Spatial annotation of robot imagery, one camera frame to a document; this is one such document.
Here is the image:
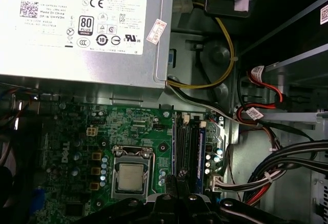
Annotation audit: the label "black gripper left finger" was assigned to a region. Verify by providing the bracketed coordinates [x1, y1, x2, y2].
[76, 174, 178, 224]

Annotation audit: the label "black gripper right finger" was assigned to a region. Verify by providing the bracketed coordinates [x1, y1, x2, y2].
[178, 169, 290, 224]

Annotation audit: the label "blue RAM stick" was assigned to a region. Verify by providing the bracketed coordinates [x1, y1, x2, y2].
[172, 112, 178, 177]
[196, 126, 207, 196]

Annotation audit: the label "black RAM slot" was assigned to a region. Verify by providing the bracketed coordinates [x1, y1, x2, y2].
[191, 116, 200, 191]
[177, 113, 185, 176]
[183, 115, 192, 173]

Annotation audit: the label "white board connector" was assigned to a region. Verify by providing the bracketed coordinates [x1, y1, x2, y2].
[209, 174, 224, 193]

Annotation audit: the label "silver CPU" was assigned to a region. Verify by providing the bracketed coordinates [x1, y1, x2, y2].
[117, 162, 145, 191]

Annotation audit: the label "green motherboard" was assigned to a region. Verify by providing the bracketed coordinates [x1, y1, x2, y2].
[38, 103, 230, 224]

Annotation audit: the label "blue port connector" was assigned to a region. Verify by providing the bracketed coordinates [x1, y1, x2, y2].
[31, 187, 47, 221]

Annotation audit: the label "black PC case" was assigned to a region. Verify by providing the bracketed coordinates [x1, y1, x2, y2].
[0, 0, 328, 224]

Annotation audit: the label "blue square clip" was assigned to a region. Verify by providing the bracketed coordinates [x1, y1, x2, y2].
[168, 50, 177, 69]

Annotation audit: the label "grey power supply unit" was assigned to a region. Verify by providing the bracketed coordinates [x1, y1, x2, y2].
[0, 0, 175, 89]

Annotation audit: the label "silver metal drive cage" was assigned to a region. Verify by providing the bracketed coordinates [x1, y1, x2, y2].
[239, 0, 328, 126]

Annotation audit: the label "wire locking lever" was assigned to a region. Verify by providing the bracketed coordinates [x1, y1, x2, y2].
[142, 154, 156, 196]

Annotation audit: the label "black and white wires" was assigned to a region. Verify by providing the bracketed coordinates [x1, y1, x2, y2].
[166, 82, 261, 127]

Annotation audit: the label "black cable bundle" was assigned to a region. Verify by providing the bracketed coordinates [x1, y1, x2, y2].
[240, 139, 328, 207]

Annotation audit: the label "red and black wires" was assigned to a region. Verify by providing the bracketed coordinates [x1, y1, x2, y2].
[236, 65, 285, 125]

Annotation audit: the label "yellow and black wires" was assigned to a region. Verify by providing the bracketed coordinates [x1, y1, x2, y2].
[166, 1, 238, 89]

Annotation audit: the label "white wire plug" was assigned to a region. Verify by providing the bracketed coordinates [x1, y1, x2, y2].
[176, 0, 193, 15]

